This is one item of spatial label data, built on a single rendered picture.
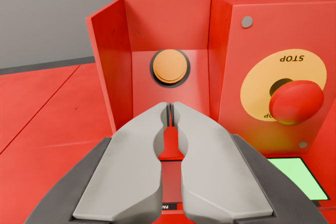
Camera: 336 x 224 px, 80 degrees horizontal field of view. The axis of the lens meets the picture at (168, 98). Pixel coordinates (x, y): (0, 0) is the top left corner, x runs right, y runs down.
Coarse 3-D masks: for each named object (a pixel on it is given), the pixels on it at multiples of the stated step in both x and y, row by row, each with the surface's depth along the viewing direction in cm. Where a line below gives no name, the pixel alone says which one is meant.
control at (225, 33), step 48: (144, 0) 21; (192, 0) 21; (240, 0) 15; (288, 0) 15; (96, 48) 13; (144, 48) 24; (192, 48) 24; (240, 48) 16; (288, 48) 16; (144, 96) 24; (192, 96) 23; (288, 144) 22
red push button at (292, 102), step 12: (276, 84) 17; (288, 84) 15; (300, 84) 15; (312, 84) 15; (276, 96) 15; (288, 96) 15; (300, 96) 15; (312, 96) 15; (276, 108) 16; (288, 108) 15; (300, 108) 15; (312, 108) 15; (288, 120) 16; (300, 120) 16
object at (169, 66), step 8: (160, 56) 22; (168, 56) 22; (176, 56) 22; (160, 64) 22; (168, 64) 22; (176, 64) 22; (184, 64) 22; (160, 72) 22; (168, 72) 22; (176, 72) 22; (184, 72) 23; (160, 80) 23; (168, 80) 23; (176, 80) 23
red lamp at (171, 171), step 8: (168, 168) 21; (176, 168) 21; (168, 176) 20; (176, 176) 20; (168, 184) 19; (176, 184) 19; (168, 192) 19; (176, 192) 19; (168, 200) 18; (176, 200) 18
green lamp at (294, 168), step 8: (272, 160) 21; (280, 160) 21; (288, 160) 21; (296, 160) 21; (280, 168) 20; (288, 168) 20; (296, 168) 20; (304, 168) 20; (288, 176) 20; (296, 176) 20; (304, 176) 20; (296, 184) 19; (304, 184) 19; (312, 184) 19; (304, 192) 18; (312, 192) 18; (320, 192) 18
